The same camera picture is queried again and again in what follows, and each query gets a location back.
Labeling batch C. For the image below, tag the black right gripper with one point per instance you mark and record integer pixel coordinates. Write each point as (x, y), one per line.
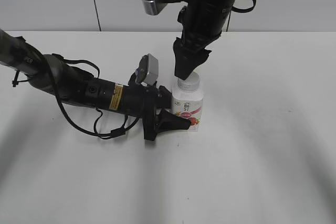
(202, 23)

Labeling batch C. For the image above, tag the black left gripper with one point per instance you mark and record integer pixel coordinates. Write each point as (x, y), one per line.
(142, 103)

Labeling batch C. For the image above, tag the white yogurt drink bottle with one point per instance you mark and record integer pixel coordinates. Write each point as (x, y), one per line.
(188, 105)

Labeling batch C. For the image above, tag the white bottle cap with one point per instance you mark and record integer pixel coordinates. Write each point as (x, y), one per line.
(190, 84)

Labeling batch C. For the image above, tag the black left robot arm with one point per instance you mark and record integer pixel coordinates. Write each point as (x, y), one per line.
(60, 77)

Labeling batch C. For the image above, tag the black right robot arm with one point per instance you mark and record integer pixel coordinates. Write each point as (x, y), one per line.
(202, 22)

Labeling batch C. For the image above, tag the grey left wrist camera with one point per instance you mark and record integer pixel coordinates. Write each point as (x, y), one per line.
(148, 70)

